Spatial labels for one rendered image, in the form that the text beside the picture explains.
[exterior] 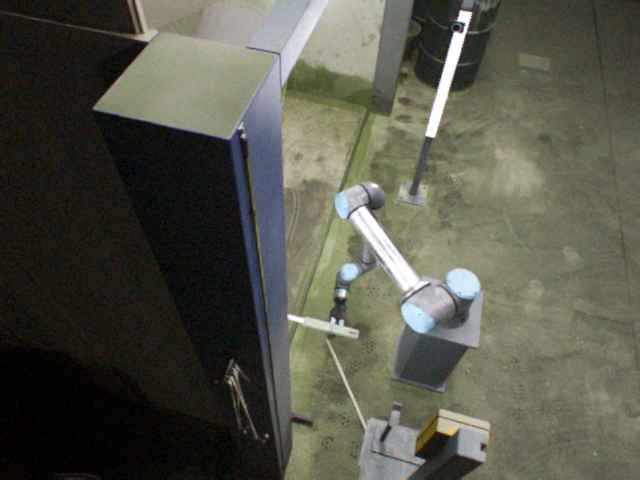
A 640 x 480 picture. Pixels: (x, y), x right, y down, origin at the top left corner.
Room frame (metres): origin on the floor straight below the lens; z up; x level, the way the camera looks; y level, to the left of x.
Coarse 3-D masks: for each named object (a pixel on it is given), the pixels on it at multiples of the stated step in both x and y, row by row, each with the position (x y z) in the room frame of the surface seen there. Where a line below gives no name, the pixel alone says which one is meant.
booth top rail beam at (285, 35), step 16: (288, 0) 0.72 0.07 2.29; (304, 0) 0.73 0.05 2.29; (320, 0) 0.78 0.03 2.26; (272, 16) 0.67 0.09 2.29; (288, 16) 0.68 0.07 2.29; (304, 16) 0.69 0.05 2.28; (256, 32) 0.63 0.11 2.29; (272, 32) 0.63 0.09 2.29; (288, 32) 0.63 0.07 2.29; (304, 32) 0.69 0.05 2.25; (256, 48) 0.59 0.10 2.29; (272, 48) 0.59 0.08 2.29; (288, 48) 0.62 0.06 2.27; (288, 64) 0.62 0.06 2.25
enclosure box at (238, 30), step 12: (204, 12) 1.69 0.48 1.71; (216, 12) 1.71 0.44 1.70; (228, 12) 1.73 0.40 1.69; (240, 12) 1.75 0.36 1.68; (252, 12) 1.76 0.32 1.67; (204, 24) 1.62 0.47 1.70; (216, 24) 1.63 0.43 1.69; (228, 24) 1.65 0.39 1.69; (240, 24) 1.67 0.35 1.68; (252, 24) 1.69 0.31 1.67; (192, 36) 1.53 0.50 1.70; (204, 36) 1.55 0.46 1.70; (216, 36) 1.56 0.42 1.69; (228, 36) 1.58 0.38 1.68; (240, 36) 1.60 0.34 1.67; (252, 36) 1.62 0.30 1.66
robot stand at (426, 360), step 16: (480, 304) 1.14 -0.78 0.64; (480, 320) 1.05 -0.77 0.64; (400, 336) 1.23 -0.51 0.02; (416, 336) 0.99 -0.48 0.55; (432, 336) 0.96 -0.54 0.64; (448, 336) 0.96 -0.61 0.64; (464, 336) 0.96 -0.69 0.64; (400, 352) 1.07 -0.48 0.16; (416, 352) 0.98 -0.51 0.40; (432, 352) 0.96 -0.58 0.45; (448, 352) 0.95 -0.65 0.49; (464, 352) 0.95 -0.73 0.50; (400, 368) 0.99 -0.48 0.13; (416, 368) 0.97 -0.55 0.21; (432, 368) 0.95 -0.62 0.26; (448, 368) 0.94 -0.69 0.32; (416, 384) 0.95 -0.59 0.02; (432, 384) 0.94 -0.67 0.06
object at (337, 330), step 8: (296, 320) 1.16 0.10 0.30; (304, 320) 1.16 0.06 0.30; (312, 320) 1.16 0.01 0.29; (320, 320) 1.17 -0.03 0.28; (320, 328) 1.13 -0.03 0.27; (328, 328) 1.14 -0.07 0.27; (336, 328) 1.14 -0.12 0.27; (344, 328) 1.15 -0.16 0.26; (328, 336) 1.16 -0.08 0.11; (344, 336) 1.12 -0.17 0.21; (352, 336) 1.11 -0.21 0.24
